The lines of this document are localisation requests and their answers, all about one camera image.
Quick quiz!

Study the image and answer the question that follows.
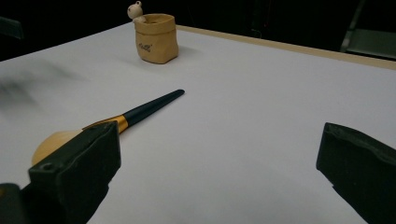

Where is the tan pot with bear figure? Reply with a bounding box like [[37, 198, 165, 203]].
[[126, 0, 179, 65]]

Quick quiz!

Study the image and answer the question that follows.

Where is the grey metal stand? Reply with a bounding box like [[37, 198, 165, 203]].
[[339, 0, 396, 61]]

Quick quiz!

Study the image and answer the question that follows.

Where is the orange egg-shaped object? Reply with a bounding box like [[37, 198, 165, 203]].
[[31, 89, 186, 166]]

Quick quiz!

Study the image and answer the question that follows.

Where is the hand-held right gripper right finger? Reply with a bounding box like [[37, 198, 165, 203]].
[[316, 122, 396, 224]]

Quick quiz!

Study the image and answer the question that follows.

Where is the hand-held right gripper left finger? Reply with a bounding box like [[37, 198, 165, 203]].
[[19, 120, 121, 224]]

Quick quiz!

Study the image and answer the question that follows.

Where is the white table mat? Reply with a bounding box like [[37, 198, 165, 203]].
[[0, 21, 396, 224]]

